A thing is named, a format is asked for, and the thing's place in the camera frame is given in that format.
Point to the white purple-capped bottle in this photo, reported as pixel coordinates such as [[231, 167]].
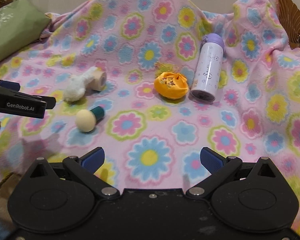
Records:
[[206, 77]]

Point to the orange satin drawstring pouch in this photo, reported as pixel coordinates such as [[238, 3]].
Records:
[[169, 82]]

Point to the white fluffy plush toy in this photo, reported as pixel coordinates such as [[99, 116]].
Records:
[[77, 85]]

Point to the green cushion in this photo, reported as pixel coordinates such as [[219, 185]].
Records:
[[21, 23]]

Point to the pink floral fleece blanket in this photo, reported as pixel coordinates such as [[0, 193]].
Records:
[[153, 82]]

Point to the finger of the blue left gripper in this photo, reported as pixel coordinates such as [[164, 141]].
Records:
[[10, 85]]

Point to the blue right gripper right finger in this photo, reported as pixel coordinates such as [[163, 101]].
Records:
[[211, 160]]

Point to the brown wicker chair back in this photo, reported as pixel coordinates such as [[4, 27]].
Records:
[[289, 17]]

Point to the cream sponge green-handled stamp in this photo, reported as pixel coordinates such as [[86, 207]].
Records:
[[86, 120]]

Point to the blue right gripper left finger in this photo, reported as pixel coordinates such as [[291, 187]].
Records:
[[93, 160]]

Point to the beige medical tape roll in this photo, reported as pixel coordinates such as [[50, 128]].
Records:
[[99, 80]]

